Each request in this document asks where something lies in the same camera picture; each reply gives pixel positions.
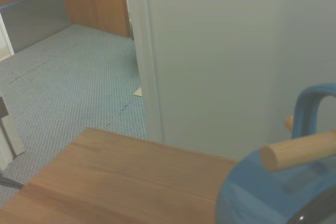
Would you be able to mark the beige paper scrap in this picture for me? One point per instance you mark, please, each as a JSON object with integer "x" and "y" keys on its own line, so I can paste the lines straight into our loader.
{"x": 138, "y": 92}

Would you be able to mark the blue enamel mug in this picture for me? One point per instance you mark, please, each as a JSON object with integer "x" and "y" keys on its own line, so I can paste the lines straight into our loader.
{"x": 249, "y": 195}

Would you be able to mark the white trim post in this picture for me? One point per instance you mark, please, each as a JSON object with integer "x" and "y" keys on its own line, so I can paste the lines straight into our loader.
{"x": 4, "y": 40}

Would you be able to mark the wooden mug tree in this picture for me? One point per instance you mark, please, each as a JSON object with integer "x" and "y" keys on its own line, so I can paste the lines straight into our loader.
{"x": 288, "y": 153}

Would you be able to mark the white stand leg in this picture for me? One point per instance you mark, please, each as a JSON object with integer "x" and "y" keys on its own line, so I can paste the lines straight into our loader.
{"x": 11, "y": 134}

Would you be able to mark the white door frame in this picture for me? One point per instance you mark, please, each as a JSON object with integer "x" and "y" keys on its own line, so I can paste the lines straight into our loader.
{"x": 147, "y": 51}

